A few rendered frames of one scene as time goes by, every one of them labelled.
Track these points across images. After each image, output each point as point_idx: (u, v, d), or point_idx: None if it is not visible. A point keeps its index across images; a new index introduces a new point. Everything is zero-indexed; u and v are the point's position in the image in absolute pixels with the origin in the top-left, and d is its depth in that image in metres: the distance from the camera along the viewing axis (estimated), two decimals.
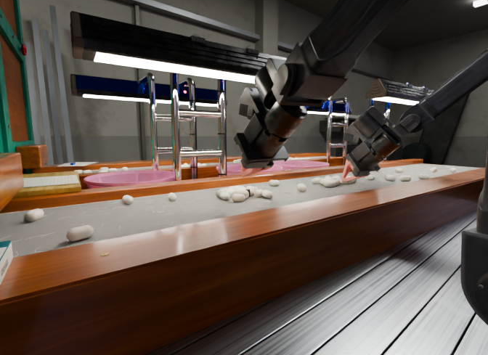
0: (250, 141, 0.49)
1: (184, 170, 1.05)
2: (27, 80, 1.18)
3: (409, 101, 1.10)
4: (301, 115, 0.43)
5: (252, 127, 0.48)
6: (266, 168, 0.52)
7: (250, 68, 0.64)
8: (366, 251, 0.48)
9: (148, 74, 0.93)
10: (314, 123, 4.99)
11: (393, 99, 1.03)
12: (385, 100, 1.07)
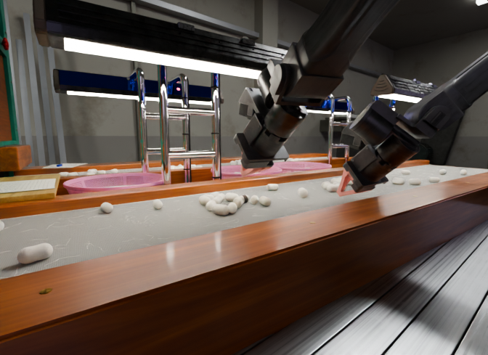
0: (250, 141, 0.49)
1: (176, 172, 0.98)
2: (11, 77, 1.11)
3: (417, 99, 1.03)
4: (300, 115, 0.43)
5: (252, 127, 0.48)
6: (266, 168, 0.52)
7: (245, 59, 0.57)
8: (378, 269, 0.41)
9: (137, 69, 0.86)
10: (314, 123, 4.92)
11: (401, 96, 0.97)
12: (391, 98, 1.01)
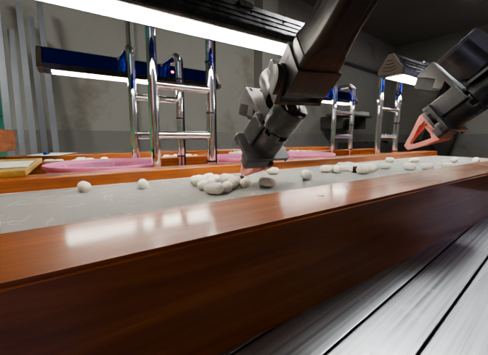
0: (250, 141, 0.49)
1: (170, 159, 0.92)
2: None
3: None
4: (300, 115, 0.43)
5: (252, 127, 0.48)
6: (266, 168, 0.52)
7: (242, 22, 0.51)
8: (399, 253, 0.35)
9: (126, 46, 0.80)
10: (315, 120, 4.86)
11: (410, 78, 0.90)
12: (399, 80, 0.94)
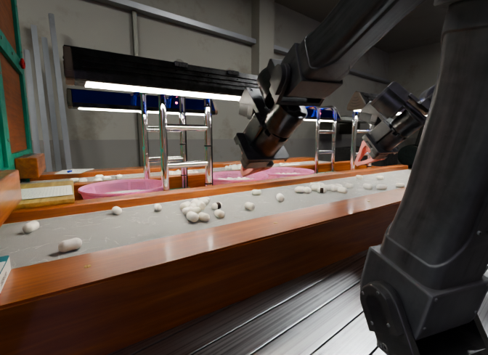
0: (250, 141, 0.49)
1: (174, 178, 1.11)
2: (25, 91, 1.24)
3: None
4: (300, 115, 0.43)
5: (252, 127, 0.48)
6: (266, 168, 0.52)
7: (229, 88, 0.69)
8: (328, 259, 0.53)
9: None
10: (311, 125, 5.04)
11: None
12: None
